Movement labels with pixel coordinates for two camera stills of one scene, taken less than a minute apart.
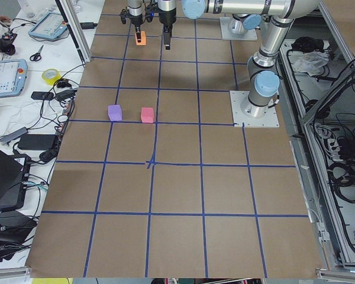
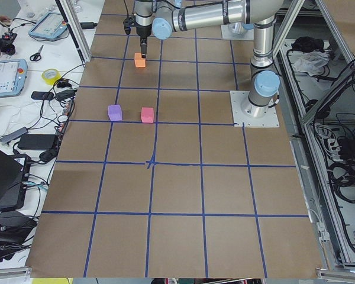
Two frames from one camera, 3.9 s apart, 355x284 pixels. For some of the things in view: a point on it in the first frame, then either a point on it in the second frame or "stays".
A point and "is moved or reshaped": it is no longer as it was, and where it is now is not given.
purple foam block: (115, 112) stays
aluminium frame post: (76, 28) stays
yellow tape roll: (51, 76) stays
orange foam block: (143, 38) is moved or reshaped
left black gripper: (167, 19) to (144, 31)
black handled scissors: (36, 57) stays
